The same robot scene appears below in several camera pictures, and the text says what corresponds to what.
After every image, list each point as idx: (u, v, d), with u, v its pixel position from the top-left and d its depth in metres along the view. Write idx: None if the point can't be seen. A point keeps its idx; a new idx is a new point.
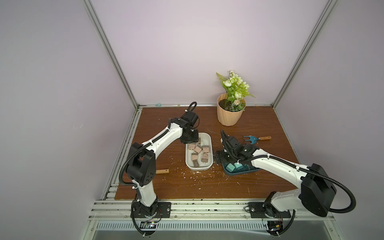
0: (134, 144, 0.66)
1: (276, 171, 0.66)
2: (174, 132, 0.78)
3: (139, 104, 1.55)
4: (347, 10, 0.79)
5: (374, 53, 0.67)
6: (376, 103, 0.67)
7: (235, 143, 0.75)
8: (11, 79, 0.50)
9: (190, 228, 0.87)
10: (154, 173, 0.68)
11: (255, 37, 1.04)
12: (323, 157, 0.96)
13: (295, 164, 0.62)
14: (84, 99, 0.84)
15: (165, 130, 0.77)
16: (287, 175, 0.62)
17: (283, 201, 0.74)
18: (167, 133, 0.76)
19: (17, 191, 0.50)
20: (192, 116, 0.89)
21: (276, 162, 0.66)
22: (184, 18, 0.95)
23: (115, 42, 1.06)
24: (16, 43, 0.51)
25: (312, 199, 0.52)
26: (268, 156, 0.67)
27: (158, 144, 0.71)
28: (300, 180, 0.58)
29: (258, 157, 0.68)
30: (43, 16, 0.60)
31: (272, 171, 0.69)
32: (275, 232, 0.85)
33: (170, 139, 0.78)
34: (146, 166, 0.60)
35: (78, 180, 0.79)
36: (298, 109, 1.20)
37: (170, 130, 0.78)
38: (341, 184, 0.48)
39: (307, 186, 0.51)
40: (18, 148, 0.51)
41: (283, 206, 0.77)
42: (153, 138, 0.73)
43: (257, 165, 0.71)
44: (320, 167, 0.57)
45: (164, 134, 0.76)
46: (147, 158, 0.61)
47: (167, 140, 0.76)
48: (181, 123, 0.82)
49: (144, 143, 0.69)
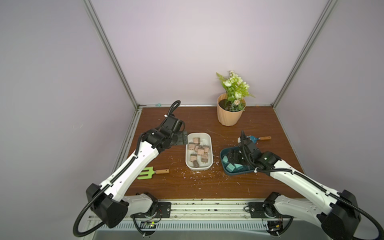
0: (89, 188, 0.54)
1: (300, 190, 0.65)
2: (142, 160, 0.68)
3: (139, 104, 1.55)
4: (347, 11, 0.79)
5: (374, 53, 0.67)
6: (375, 104, 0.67)
7: (253, 149, 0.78)
8: (12, 79, 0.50)
9: (190, 228, 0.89)
10: (126, 211, 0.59)
11: (255, 37, 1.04)
12: (322, 157, 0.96)
13: (324, 188, 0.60)
14: (84, 99, 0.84)
15: (131, 157, 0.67)
16: (312, 196, 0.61)
17: (289, 208, 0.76)
18: (133, 161, 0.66)
19: (18, 190, 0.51)
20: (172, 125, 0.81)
21: (301, 180, 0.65)
22: (183, 18, 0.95)
23: (115, 42, 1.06)
24: (17, 43, 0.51)
25: (336, 227, 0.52)
26: (293, 171, 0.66)
27: (120, 183, 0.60)
28: (329, 206, 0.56)
29: (284, 170, 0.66)
30: (42, 16, 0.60)
31: (291, 186, 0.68)
32: (275, 232, 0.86)
33: (137, 170, 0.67)
34: (107, 213, 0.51)
35: (78, 180, 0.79)
36: (298, 109, 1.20)
37: (137, 158, 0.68)
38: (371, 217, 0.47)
39: (337, 215, 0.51)
40: (18, 147, 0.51)
41: (287, 213, 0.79)
42: (113, 177, 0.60)
43: (277, 177, 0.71)
44: (351, 195, 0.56)
45: (129, 167, 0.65)
46: (105, 205, 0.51)
47: (135, 170, 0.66)
48: (152, 140, 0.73)
49: (102, 186, 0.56)
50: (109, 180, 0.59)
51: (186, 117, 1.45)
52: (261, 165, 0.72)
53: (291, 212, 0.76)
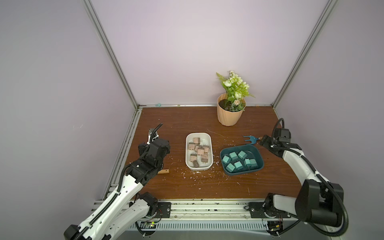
0: (66, 230, 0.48)
1: (297, 172, 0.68)
2: (125, 196, 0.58)
3: (139, 104, 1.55)
4: (347, 11, 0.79)
5: (374, 53, 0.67)
6: (376, 104, 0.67)
7: (284, 135, 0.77)
8: (13, 79, 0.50)
9: (190, 228, 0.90)
10: None
11: (255, 36, 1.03)
12: (322, 157, 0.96)
13: (316, 170, 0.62)
14: (84, 99, 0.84)
15: (113, 195, 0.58)
16: (302, 174, 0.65)
17: (283, 199, 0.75)
18: (115, 199, 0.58)
19: (17, 191, 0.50)
20: (155, 153, 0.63)
21: (300, 161, 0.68)
22: (184, 18, 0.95)
23: (115, 42, 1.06)
24: (17, 44, 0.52)
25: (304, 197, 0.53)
26: (300, 154, 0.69)
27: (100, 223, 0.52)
28: None
29: (292, 151, 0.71)
30: (43, 16, 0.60)
31: (293, 170, 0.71)
32: (275, 232, 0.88)
33: (120, 205, 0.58)
34: None
35: (78, 180, 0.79)
36: (298, 109, 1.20)
37: (120, 194, 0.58)
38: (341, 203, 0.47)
39: (308, 183, 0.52)
40: (19, 147, 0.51)
41: (279, 205, 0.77)
42: (93, 216, 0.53)
43: (285, 157, 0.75)
44: (342, 189, 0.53)
45: (111, 204, 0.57)
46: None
47: (117, 208, 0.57)
48: (136, 174, 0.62)
49: (80, 227, 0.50)
50: (88, 220, 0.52)
51: (186, 117, 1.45)
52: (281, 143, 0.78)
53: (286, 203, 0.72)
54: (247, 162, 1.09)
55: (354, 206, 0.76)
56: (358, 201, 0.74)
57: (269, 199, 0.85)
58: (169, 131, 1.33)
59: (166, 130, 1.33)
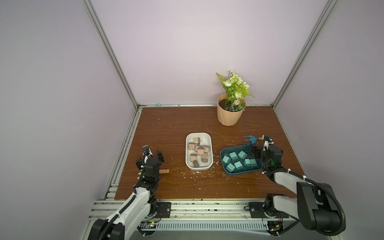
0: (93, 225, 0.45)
1: (292, 187, 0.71)
2: (142, 198, 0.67)
3: (139, 104, 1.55)
4: (347, 11, 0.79)
5: (375, 53, 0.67)
6: (376, 103, 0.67)
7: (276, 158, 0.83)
8: (12, 79, 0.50)
9: (190, 228, 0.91)
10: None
11: (255, 36, 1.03)
12: (322, 157, 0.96)
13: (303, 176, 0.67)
14: (84, 99, 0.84)
15: (132, 196, 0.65)
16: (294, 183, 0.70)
17: (283, 201, 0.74)
18: (134, 199, 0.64)
19: (16, 190, 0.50)
20: (151, 172, 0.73)
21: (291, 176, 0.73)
22: (183, 18, 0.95)
23: (115, 42, 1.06)
24: (16, 43, 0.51)
25: (302, 201, 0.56)
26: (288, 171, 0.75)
27: (126, 215, 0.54)
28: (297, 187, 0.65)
29: (280, 170, 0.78)
30: (42, 16, 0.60)
31: (289, 187, 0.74)
32: (275, 232, 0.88)
33: (138, 207, 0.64)
34: None
35: (78, 181, 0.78)
36: (298, 109, 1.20)
37: (138, 196, 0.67)
38: (336, 200, 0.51)
39: (301, 186, 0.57)
40: (19, 146, 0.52)
41: (281, 206, 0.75)
42: (119, 209, 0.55)
43: (279, 179, 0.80)
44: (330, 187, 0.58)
45: (132, 202, 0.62)
46: (120, 228, 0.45)
47: (136, 208, 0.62)
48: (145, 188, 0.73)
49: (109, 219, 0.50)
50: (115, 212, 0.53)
51: (186, 117, 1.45)
52: (271, 166, 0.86)
53: (287, 208, 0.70)
54: (247, 162, 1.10)
55: (355, 207, 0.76)
56: (359, 201, 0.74)
57: (268, 200, 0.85)
58: (169, 131, 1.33)
59: (166, 130, 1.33)
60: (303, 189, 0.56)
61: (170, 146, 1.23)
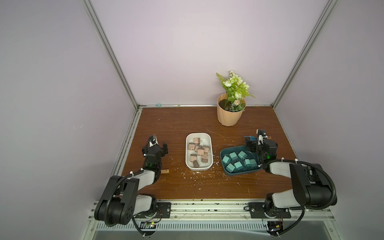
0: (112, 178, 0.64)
1: (287, 173, 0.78)
2: (149, 174, 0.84)
3: (139, 104, 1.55)
4: (347, 11, 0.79)
5: (375, 53, 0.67)
6: (375, 104, 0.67)
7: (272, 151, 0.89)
8: (12, 79, 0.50)
9: (190, 228, 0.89)
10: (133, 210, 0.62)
11: (255, 37, 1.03)
12: (322, 157, 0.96)
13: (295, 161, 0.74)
14: (84, 99, 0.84)
15: (140, 171, 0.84)
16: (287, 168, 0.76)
17: (283, 196, 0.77)
18: (143, 172, 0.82)
19: (16, 191, 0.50)
20: (154, 158, 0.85)
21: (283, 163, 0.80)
22: (183, 18, 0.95)
23: (116, 42, 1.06)
24: (16, 44, 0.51)
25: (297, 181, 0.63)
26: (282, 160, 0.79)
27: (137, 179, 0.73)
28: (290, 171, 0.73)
29: (275, 161, 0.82)
30: (43, 16, 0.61)
31: (284, 174, 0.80)
32: (275, 232, 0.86)
33: (146, 180, 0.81)
34: (130, 193, 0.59)
35: (79, 181, 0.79)
36: (298, 109, 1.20)
37: (145, 171, 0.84)
38: (328, 177, 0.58)
39: (295, 168, 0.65)
40: (18, 148, 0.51)
41: (281, 203, 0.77)
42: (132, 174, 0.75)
43: (274, 168, 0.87)
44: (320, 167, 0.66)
45: (141, 174, 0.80)
46: (134, 180, 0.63)
47: (144, 180, 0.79)
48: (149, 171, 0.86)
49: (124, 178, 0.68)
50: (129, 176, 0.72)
51: (186, 117, 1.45)
52: (267, 159, 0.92)
53: (287, 201, 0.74)
54: (247, 162, 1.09)
55: (355, 208, 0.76)
56: (358, 201, 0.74)
57: (269, 200, 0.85)
58: (169, 131, 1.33)
59: (166, 131, 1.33)
60: (296, 170, 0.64)
61: (170, 146, 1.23)
